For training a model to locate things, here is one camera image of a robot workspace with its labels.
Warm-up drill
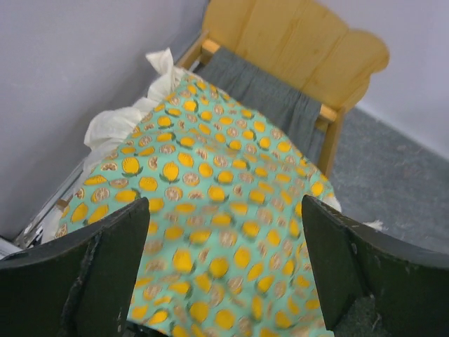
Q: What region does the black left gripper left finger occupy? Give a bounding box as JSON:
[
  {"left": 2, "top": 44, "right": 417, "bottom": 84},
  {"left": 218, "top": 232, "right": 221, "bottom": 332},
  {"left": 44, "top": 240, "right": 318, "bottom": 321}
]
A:
[{"left": 1, "top": 198, "right": 150, "bottom": 336}]

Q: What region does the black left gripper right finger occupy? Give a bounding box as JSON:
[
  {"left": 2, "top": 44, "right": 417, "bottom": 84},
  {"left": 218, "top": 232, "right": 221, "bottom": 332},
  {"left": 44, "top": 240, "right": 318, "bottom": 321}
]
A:
[{"left": 302, "top": 195, "right": 448, "bottom": 336}]

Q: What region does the lemon print cushion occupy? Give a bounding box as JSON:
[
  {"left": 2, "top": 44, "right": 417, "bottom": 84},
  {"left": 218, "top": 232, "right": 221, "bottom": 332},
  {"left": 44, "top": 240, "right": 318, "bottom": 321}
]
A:
[{"left": 51, "top": 50, "right": 337, "bottom": 336}]

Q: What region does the wooden pet bed frame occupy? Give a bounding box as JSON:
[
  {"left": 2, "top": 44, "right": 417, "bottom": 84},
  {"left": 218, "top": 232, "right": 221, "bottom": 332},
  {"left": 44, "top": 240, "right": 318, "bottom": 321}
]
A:
[{"left": 177, "top": 0, "right": 390, "bottom": 176}]

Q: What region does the grey fabric bed sling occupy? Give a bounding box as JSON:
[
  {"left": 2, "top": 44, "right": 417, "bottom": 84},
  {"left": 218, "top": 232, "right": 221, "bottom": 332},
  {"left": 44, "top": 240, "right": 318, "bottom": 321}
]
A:
[{"left": 195, "top": 48, "right": 324, "bottom": 164}]

